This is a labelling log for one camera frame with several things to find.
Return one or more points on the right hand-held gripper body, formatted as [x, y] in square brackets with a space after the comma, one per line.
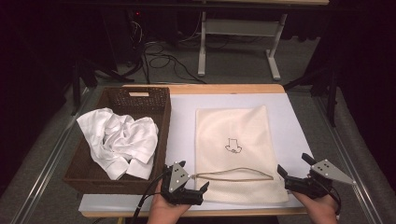
[320, 177]

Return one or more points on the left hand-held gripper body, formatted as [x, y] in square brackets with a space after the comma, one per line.
[178, 183]

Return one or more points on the cream mesh laundry bag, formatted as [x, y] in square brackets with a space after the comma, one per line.
[236, 124]

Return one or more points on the white shirt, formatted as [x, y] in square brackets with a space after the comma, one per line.
[120, 140]

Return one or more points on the brown woven basket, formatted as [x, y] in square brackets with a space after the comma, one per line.
[93, 174]

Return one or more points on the person's left hand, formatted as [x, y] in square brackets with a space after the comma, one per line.
[165, 211]

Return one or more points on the person's right hand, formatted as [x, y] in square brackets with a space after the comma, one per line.
[320, 210]

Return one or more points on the white table mat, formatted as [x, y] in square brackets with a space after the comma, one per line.
[183, 124]

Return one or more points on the black tripod stand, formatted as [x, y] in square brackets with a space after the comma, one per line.
[330, 90]
[84, 76]

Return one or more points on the metal rail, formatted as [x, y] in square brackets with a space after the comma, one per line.
[351, 161]
[43, 168]

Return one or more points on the white desk frame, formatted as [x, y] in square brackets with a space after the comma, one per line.
[241, 27]

